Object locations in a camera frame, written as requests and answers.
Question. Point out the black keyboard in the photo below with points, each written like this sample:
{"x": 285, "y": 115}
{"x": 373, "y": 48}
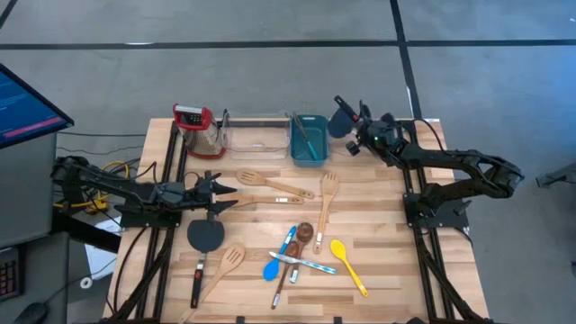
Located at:
{"x": 9, "y": 274}

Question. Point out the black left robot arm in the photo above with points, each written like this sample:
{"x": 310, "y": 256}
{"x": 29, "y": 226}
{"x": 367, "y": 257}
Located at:
{"x": 112, "y": 186}

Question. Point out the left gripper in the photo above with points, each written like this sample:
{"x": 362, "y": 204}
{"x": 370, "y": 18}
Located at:
{"x": 198, "y": 198}

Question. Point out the black computer mouse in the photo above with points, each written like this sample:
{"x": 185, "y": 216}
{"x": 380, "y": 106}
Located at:
{"x": 31, "y": 313}

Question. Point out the blue plastic spoon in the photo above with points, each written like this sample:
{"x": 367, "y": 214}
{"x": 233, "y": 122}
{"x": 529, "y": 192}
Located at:
{"x": 271, "y": 270}

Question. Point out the short dark wooden spoon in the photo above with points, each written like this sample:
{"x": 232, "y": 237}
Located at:
{"x": 305, "y": 231}

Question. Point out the monitor with blue screen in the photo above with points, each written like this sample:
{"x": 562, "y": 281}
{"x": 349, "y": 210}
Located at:
{"x": 27, "y": 112}

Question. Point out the slotted wooden spatula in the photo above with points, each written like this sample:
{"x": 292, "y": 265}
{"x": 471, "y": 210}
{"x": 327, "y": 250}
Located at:
{"x": 249, "y": 177}

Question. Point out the slotted wooden spoon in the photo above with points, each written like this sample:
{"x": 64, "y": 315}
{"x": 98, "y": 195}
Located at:
{"x": 233, "y": 257}

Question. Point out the black desk leg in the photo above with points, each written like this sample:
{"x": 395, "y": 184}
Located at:
{"x": 85, "y": 231}

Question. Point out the grey chair leg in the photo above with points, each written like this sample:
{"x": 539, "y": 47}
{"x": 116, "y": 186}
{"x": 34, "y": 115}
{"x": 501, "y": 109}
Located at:
{"x": 558, "y": 175}

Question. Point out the long dark wooden spoon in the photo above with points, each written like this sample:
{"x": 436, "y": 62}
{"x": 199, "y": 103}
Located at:
{"x": 292, "y": 248}

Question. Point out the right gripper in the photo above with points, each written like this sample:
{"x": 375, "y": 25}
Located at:
{"x": 382, "y": 137}

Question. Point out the white paper sheet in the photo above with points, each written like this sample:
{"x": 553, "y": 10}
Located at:
{"x": 101, "y": 261}

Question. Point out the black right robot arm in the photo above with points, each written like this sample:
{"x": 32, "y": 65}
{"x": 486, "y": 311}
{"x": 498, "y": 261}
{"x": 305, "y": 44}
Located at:
{"x": 450, "y": 157}

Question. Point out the teal plastic bin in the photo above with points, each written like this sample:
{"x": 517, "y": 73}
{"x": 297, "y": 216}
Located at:
{"x": 299, "y": 157}

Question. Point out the black table edge rail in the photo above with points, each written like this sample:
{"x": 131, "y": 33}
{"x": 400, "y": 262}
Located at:
{"x": 256, "y": 122}

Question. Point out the yellow plastic spoon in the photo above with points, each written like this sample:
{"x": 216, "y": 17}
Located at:
{"x": 337, "y": 249}

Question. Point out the wooden spork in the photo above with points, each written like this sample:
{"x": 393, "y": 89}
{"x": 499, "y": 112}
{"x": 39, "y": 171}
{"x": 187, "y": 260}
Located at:
{"x": 329, "y": 182}

